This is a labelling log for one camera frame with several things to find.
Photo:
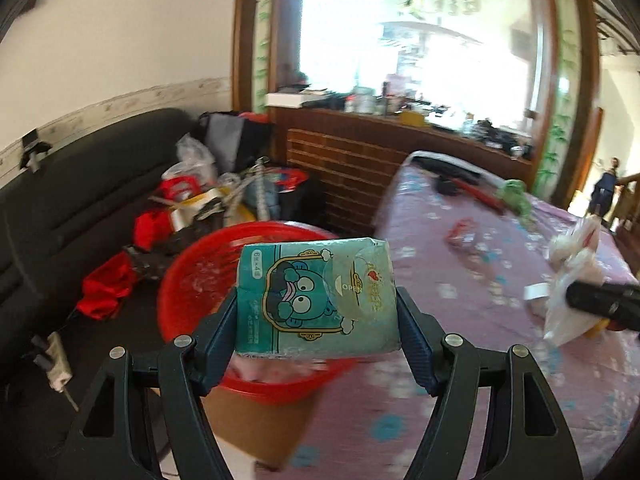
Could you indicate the bamboo wall painting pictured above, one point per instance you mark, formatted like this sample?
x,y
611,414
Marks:
x,y
557,110

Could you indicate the red snack packet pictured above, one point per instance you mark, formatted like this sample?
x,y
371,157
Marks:
x,y
465,232

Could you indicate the wooden staircase railing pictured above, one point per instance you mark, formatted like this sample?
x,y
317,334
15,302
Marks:
x,y
630,205

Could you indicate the clutter on wooden counter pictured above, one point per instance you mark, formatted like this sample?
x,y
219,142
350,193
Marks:
x,y
400,105

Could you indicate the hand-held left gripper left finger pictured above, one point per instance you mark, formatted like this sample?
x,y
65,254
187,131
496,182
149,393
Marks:
x,y
220,340

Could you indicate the wooden counter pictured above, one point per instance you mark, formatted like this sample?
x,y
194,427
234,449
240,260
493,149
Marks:
x,y
340,170

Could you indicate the red printed bag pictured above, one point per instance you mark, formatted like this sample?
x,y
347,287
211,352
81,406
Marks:
x,y
292,185

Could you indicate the grey and black bag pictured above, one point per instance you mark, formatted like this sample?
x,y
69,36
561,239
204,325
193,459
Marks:
x,y
230,140

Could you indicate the red plastic basket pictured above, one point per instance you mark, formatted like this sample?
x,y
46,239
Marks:
x,y
200,270

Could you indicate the black sofa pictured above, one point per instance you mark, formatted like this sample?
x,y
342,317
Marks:
x,y
60,210

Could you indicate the green tissue pack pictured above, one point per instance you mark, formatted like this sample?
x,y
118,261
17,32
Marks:
x,y
310,305

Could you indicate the green cloth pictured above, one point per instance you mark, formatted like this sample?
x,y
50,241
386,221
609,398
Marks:
x,y
515,200

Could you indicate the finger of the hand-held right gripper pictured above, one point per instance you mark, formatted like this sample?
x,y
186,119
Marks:
x,y
600,297

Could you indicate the white power plug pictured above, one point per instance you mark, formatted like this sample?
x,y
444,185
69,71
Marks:
x,y
52,365

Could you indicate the dark jacket on post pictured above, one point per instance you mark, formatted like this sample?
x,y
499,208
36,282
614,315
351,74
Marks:
x,y
602,190

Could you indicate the small white sachet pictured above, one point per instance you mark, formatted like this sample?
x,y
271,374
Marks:
x,y
535,292

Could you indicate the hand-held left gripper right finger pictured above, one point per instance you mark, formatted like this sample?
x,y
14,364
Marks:
x,y
415,340

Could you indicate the white plastic bag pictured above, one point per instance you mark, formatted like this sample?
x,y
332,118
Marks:
x,y
575,260

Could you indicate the clear plastic bag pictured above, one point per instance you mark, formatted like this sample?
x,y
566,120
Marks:
x,y
195,155

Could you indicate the black case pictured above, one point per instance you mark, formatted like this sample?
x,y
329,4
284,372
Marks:
x,y
450,167

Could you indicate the pile of household clutter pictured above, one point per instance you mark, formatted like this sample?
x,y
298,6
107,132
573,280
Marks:
x,y
210,210

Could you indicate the small black round item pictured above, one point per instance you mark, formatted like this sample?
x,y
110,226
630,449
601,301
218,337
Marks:
x,y
448,185

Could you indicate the red cloth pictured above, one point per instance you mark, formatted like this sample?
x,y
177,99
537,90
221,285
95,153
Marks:
x,y
107,285

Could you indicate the black wall bracket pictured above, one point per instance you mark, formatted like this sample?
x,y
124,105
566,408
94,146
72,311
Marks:
x,y
34,150

